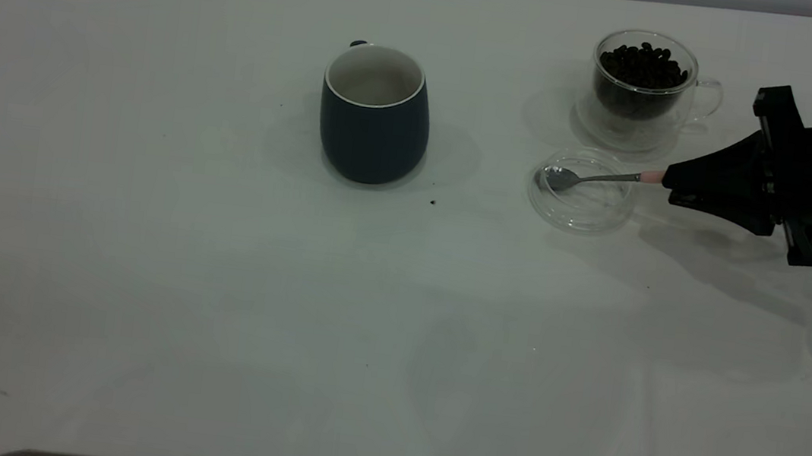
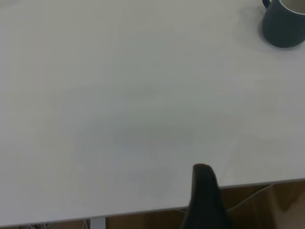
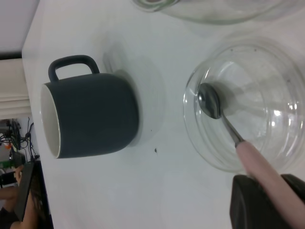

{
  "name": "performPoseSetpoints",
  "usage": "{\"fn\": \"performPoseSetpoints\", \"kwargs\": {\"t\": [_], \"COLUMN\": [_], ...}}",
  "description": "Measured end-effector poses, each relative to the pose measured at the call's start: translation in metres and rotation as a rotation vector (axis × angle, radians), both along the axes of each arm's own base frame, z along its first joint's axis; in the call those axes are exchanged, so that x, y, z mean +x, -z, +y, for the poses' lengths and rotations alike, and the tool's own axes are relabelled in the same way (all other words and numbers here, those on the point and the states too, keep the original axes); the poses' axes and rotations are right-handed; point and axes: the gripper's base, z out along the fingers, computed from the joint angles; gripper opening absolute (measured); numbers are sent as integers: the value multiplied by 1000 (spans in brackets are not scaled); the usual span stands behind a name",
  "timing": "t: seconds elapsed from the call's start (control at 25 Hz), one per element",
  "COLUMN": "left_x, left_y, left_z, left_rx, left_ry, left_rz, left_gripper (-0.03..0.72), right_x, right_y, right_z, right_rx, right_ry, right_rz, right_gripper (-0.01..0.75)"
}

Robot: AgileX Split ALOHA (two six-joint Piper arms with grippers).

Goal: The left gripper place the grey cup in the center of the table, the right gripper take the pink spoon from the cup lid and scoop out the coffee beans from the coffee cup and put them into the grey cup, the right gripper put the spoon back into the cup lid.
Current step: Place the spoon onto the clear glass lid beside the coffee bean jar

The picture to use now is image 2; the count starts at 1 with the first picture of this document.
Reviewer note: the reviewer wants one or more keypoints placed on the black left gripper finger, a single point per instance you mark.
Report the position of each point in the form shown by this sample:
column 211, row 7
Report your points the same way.
column 205, row 202

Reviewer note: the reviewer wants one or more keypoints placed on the white table leg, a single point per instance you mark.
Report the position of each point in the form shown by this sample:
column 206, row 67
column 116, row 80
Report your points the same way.
column 98, row 223

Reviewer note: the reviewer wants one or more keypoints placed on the dark blue ceramic mug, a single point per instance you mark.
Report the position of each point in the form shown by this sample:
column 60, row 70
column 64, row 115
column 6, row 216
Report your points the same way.
column 281, row 31

